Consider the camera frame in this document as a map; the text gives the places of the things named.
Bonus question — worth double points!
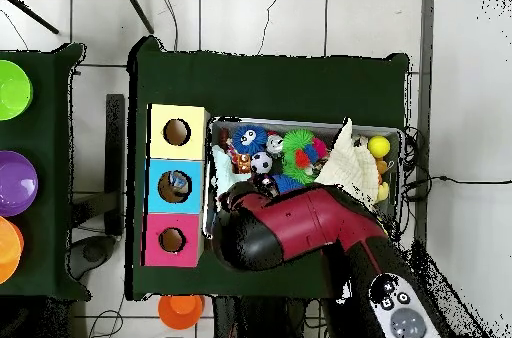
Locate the mint muslin cloth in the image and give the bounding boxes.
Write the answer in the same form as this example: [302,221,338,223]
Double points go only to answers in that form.
[210,144,253,197]

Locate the clear plastic packet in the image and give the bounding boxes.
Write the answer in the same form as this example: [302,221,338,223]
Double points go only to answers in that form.
[166,171,190,194]

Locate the cream muslin cloth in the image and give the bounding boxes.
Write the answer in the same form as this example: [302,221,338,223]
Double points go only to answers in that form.
[313,117,381,211]

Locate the wooden box with three holes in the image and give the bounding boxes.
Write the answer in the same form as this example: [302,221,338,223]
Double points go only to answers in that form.
[140,103,211,268]

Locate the black and white soccer ball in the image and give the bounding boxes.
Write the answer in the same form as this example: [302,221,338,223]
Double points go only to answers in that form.
[250,151,274,175]

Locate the blue spiky ball with eyes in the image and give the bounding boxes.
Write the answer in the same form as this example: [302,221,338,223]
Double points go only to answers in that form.
[231,124,268,156]

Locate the blue spiky rubber ball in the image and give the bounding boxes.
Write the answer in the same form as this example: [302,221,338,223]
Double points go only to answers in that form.
[271,173,306,195]

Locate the multicoloured spiky caterpillar toy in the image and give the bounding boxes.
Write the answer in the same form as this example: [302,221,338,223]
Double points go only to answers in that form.
[281,136,329,186]

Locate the green spiky rubber ball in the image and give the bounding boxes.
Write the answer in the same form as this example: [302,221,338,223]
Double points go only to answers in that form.
[281,128,315,154]

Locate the dark green tablecloth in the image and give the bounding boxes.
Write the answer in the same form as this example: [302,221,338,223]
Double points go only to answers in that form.
[0,42,91,301]
[125,35,411,302]

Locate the large yellow ball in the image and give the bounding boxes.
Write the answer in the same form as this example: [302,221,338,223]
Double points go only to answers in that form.
[367,135,392,159]

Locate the orange plastic cup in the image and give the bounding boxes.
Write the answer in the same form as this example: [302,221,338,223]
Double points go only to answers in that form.
[157,294,206,331]

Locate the grey round stand base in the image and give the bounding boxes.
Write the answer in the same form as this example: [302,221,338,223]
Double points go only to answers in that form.
[68,234,118,280]

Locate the black stand legs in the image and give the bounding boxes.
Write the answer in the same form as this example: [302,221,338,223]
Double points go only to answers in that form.
[0,0,155,35]

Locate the purple plastic bowl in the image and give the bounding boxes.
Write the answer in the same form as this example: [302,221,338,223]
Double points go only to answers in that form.
[0,150,40,218]

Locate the green plastic bowl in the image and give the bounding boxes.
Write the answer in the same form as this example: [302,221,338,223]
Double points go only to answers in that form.
[0,59,34,122]

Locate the orange plastic bowl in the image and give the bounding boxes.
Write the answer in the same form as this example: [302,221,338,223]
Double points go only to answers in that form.
[0,215,25,286]

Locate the silver wire mesh bin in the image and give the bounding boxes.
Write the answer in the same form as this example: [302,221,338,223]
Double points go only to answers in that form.
[202,115,405,239]

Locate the black floor post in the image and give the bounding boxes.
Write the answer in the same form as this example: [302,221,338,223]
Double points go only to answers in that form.
[104,93,126,237]

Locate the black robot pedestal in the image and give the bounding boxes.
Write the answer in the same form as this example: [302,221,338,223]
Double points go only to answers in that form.
[211,295,325,338]

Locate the grey floor cable cover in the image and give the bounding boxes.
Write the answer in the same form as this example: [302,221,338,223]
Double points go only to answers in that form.
[415,0,436,235]

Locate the thin black floor cable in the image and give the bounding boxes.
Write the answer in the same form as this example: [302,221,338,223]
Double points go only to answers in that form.
[403,175,512,186]

